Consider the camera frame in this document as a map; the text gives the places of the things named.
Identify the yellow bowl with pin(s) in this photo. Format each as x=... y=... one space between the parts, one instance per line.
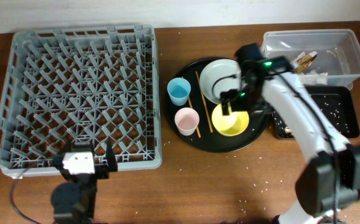
x=229 y=125

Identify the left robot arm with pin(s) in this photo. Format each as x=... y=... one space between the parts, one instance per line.
x=74 y=200

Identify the white paper tissue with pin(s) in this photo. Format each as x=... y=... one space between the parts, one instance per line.
x=314 y=78

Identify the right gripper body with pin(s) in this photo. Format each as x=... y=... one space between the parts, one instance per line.
x=239 y=101

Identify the grey plastic dishwasher rack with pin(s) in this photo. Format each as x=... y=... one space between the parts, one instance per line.
x=96 y=86

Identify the clear plastic waste bin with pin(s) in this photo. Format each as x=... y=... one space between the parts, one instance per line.
x=338 y=52

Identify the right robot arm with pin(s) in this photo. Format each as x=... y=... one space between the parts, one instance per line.
x=331 y=179

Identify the light blue plastic cup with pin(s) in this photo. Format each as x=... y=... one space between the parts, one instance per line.
x=178 y=90

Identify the round black serving tray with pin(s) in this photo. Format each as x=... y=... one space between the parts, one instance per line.
x=203 y=139

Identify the brown snack wrapper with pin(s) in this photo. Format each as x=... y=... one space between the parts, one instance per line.
x=303 y=61

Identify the pink plastic cup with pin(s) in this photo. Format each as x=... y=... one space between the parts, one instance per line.
x=186 y=122

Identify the black rectangular tray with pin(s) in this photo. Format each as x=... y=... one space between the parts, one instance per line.
x=335 y=102

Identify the grey round plate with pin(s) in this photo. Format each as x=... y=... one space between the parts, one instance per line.
x=216 y=70

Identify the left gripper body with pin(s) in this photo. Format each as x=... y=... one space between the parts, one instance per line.
x=101 y=173

